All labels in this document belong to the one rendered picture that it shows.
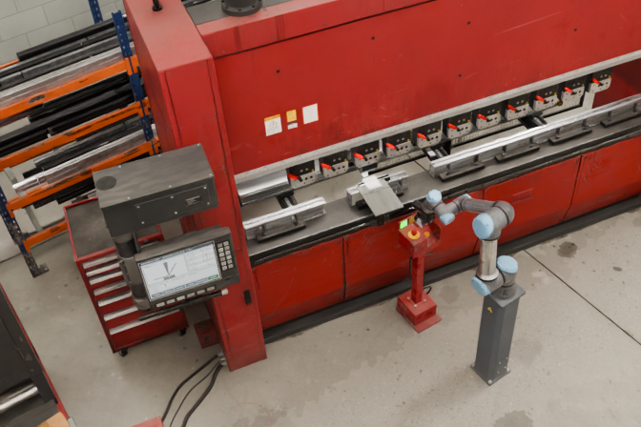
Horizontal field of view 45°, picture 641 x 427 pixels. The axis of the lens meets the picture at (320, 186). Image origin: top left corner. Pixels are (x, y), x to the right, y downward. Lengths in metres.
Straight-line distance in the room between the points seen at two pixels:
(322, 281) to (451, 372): 0.98
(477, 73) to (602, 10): 0.82
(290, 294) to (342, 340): 0.52
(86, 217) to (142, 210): 1.41
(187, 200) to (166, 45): 0.71
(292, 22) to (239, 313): 1.80
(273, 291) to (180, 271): 1.19
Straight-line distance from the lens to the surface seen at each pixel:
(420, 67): 4.31
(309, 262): 4.75
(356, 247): 4.83
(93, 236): 4.72
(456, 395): 4.97
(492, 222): 3.93
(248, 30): 3.74
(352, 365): 5.07
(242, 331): 4.83
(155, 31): 3.77
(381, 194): 4.63
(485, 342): 4.78
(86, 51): 5.41
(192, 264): 3.73
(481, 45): 4.46
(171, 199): 3.46
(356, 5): 3.90
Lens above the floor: 4.20
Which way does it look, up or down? 43 degrees down
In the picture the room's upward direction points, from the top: 5 degrees counter-clockwise
